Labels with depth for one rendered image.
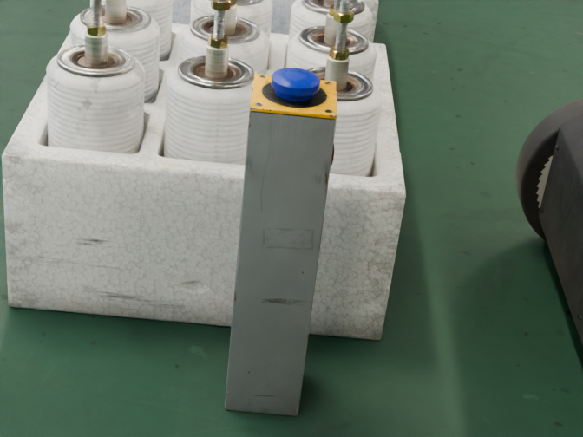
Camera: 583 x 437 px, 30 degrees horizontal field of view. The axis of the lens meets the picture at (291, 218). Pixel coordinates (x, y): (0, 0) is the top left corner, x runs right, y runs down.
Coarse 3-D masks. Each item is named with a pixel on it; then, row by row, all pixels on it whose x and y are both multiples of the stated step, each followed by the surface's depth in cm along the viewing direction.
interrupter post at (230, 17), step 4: (236, 4) 116; (232, 8) 115; (236, 8) 116; (228, 12) 115; (232, 12) 115; (236, 12) 116; (228, 16) 115; (232, 16) 116; (228, 20) 116; (232, 20) 116; (228, 24) 116; (232, 24) 116; (224, 28) 116; (228, 28) 116; (232, 28) 116; (224, 32) 116; (228, 32) 116; (232, 32) 117
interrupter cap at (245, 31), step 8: (208, 16) 119; (192, 24) 117; (200, 24) 117; (208, 24) 118; (240, 24) 119; (248, 24) 119; (256, 24) 119; (192, 32) 116; (200, 32) 116; (208, 32) 116; (240, 32) 117; (248, 32) 117; (256, 32) 117; (232, 40) 114; (240, 40) 114; (248, 40) 115
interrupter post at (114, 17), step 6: (108, 0) 115; (114, 0) 115; (120, 0) 115; (126, 0) 116; (108, 6) 115; (114, 6) 115; (120, 6) 115; (126, 6) 116; (108, 12) 116; (114, 12) 115; (120, 12) 116; (108, 18) 116; (114, 18) 116; (120, 18) 116
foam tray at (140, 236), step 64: (384, 64) 132; (384, 128) 117; (64, 192) 106; (128, 192) 105; (192, 192) 105; (384, 192) 105; (64, 256) 109; (128, 256) 109; (192, 256) 109; (320, 256) 109; (384, 256) 108; (192, 320) 113; (320, 320) 113
